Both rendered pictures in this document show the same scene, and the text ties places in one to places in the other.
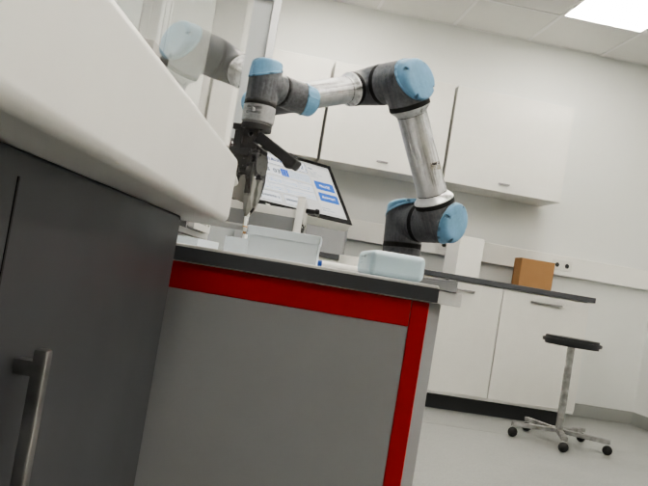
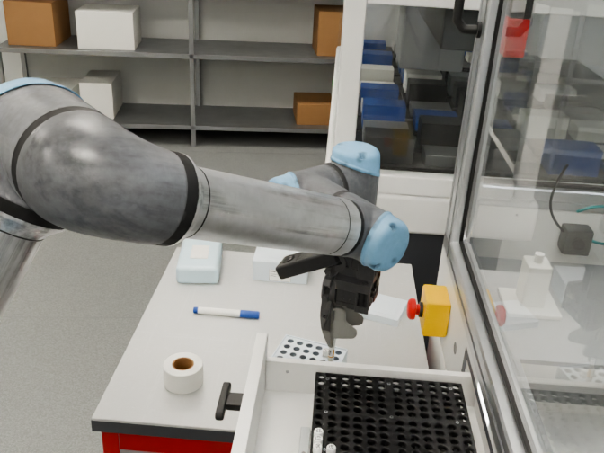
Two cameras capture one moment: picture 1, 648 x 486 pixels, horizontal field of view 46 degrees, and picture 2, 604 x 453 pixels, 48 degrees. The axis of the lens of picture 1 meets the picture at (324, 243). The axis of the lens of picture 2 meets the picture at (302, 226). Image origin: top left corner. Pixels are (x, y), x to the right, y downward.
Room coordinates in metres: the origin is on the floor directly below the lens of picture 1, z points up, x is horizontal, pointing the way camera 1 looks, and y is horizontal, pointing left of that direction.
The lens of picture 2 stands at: (2.73, 0.15, 1.55)
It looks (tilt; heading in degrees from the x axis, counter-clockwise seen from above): 26 degrees down; 182
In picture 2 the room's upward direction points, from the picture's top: 3 degrees clockwise
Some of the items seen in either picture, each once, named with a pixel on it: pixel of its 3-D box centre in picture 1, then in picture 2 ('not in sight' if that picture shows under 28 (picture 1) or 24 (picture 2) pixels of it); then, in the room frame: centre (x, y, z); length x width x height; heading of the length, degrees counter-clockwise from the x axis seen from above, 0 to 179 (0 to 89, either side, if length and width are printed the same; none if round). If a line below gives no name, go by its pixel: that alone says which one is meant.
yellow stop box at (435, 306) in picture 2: not in sight; (432, 310); (1.65, 0.37, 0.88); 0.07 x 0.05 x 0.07; 179
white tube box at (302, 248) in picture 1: (283, 246); (281, 263); (1.35, 0.07, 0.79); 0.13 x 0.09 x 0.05; 88
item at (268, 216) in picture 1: (221, 212); (395, 437); (1.98, 0.28, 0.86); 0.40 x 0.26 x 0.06; 89
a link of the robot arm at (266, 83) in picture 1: (264, 84); (352, 181); (1.75, 0.20, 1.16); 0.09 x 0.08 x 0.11; 132
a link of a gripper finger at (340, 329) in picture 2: (246, 196); (340, 330); (1.77, 0.20, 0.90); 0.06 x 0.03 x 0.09; 73
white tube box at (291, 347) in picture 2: (256, 249); (308, 361); (1.70, 0.15, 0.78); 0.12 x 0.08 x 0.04; 74
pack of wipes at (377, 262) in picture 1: (390, 265); (199, 260); (1.35, -0.12, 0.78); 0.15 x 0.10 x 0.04; 5
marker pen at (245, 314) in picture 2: (336, 266); (226, 312); (1.54, -0.03, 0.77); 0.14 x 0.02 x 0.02; 89
